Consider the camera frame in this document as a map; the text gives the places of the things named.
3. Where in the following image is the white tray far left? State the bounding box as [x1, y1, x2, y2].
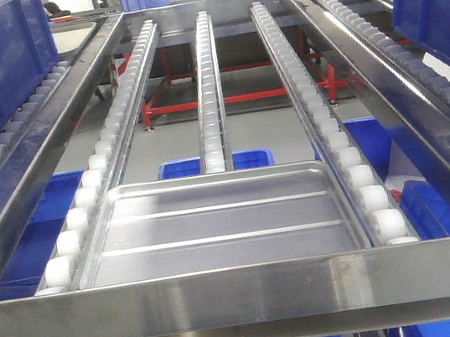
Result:
[51, 21, 96, 55]

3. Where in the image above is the silver metal tray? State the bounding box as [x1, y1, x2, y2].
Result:
[79, 161, 369, 289]

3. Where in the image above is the white roller track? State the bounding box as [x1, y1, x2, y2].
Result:
[251, 2, 419, 246]
[195, 11, 234, 174]
[34, 19, 159, 297]

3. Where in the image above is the person in background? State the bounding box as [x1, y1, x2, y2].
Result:
[43, 2, 70, 20]

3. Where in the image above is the stainless steel front rack beam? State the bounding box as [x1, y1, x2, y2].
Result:
[0, 237, 450, 337]

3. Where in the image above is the blue bin below centre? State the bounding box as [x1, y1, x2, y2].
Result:
[158, 148, 275, 179]

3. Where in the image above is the left white roller track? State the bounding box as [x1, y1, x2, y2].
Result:
[34, 19, 159, 297]

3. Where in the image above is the far right roller track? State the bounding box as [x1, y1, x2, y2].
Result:
[316, 0, 450, 106]

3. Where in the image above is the left steel divider rail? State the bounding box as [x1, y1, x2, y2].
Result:
[0, 14, 125, 277]

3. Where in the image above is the centre white roller track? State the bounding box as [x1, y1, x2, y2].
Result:
[195, 11, 234, 174]

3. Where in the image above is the right white roller track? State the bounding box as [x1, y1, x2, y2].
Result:
[251, 2, 419, 246]

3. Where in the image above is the red metal frame cart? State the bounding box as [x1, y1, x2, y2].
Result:
[106, 10, 417, 135]

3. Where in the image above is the far left roller track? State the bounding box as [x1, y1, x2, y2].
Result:
[0, 60, 70, 166]

